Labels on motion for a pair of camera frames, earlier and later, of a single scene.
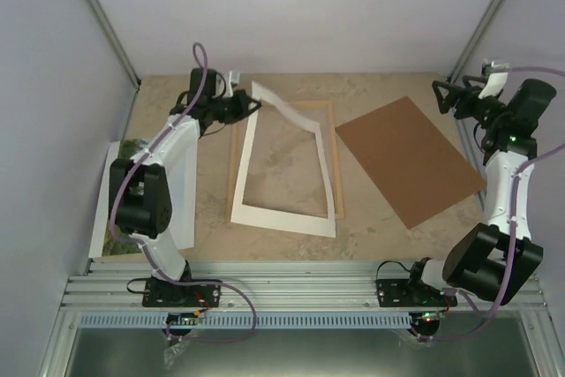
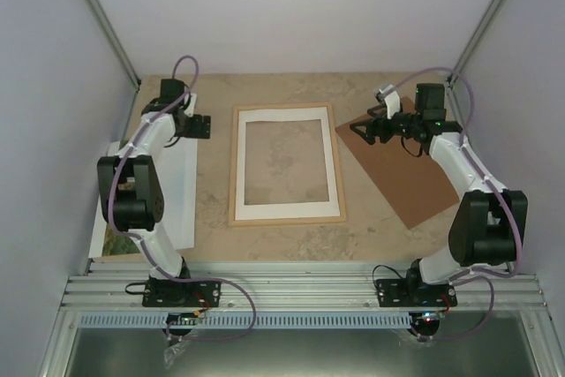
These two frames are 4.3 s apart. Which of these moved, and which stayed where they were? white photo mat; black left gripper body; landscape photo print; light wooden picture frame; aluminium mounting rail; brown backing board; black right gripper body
Moved: black right gripper body; black left gripper body; white photo mat
Stayed: brown backing board; landscape photo print; aluminium mounting rail; light wooden picture frame
